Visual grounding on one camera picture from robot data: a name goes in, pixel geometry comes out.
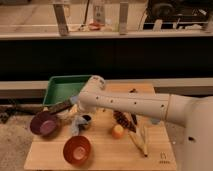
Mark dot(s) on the grey-blue cloth towel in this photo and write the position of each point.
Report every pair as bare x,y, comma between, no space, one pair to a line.
76,122

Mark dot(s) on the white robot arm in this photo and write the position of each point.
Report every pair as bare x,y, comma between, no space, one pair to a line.
194,114

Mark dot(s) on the small metal cup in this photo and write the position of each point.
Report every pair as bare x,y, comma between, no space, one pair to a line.
88,122

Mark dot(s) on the white small cup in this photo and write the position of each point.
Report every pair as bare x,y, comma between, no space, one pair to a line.
63,115

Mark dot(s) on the blue small cup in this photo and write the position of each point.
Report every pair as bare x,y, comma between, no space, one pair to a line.
155,121

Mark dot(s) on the dark pine cone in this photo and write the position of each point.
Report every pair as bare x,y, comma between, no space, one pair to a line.
123,121

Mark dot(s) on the green plastic tray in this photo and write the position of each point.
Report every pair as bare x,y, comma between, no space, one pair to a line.
61,88

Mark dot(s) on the orange round fruit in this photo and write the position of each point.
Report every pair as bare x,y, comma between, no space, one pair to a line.
117,131

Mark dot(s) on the wooden cutting board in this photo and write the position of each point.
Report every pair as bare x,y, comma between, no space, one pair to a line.
107,153

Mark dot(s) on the corn cob with husk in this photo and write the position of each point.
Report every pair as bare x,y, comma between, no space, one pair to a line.
139,141

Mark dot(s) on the red-brown bowl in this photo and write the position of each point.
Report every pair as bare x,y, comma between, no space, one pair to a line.
76,150

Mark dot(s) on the purple bowl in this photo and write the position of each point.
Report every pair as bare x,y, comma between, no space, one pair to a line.
43,123

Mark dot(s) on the dark spatula with handle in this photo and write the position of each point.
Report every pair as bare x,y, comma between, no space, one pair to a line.
59,107

